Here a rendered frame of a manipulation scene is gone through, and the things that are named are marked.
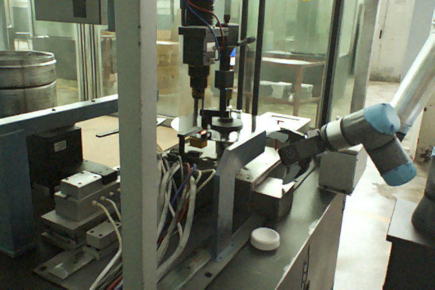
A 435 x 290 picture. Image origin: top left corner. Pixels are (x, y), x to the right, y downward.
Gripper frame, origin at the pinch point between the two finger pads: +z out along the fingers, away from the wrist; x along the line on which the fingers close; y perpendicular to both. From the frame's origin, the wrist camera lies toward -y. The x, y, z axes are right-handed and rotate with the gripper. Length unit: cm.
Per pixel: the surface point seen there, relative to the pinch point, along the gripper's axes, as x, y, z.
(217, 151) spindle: 7.9, -2.8, 16.2
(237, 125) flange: 13.1, -0.2, 7.2
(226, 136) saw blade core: 10.3, -8.5, 4.8
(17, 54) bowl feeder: 71, -30, 74
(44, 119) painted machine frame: 25, -52, 13
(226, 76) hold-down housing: 25.3, -8.0, -2.4
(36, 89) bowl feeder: 49, -34, 56
